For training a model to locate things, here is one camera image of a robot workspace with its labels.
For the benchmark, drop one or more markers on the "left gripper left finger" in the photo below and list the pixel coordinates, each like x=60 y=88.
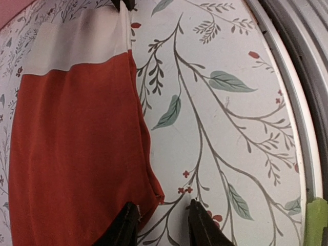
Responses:
x=123 y=229

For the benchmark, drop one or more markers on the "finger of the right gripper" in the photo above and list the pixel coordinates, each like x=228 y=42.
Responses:
x=130 y=4

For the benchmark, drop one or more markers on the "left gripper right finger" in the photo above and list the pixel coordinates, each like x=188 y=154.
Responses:
x=202 y=229

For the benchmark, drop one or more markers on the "red cloth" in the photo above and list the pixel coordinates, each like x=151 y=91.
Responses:
x=80 y=148

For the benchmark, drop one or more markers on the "green tape piece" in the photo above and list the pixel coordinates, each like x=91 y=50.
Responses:
x=315 y=221

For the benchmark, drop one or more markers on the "pink divided organizer tray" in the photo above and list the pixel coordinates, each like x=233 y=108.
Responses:
x=10 y=8

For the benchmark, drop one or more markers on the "floral patterned table mat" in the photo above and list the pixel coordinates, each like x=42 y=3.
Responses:
x=220 y=123

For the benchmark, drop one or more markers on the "front aluminium rail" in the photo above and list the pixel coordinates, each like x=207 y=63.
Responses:
x=296 y=32

